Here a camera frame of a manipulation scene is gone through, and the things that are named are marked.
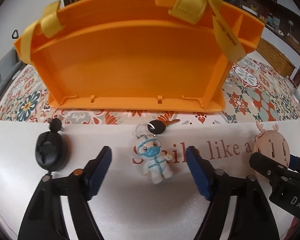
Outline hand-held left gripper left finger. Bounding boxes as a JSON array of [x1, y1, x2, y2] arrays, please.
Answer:
[[17, 145, 112, 240]]

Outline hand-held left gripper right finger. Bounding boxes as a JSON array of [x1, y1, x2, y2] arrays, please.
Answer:
[[186, 145, 278, 240]]

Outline round wooden deer ornament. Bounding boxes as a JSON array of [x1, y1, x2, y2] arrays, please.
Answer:
[[252, 120, 290, 172]]

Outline white figurine keychain with key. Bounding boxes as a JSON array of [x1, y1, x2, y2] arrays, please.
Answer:
[[135, 119, 180, 185]]

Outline black retractable reel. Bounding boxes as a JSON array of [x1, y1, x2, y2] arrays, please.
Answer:
[[35, 118, 70, 173]]

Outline orange plastic crate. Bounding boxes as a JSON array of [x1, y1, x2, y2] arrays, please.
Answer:
[[14, 0, 265, 113]]

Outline wicker box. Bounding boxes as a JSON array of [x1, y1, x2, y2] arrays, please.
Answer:
[[259, 38, 296, 77]]

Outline grey sofa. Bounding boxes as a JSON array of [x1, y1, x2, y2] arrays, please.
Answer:
[[0, 47, 23, 98]]

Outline wooden wall shelf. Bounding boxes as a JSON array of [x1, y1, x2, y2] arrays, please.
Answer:
[[210, 0, 300, 55]]

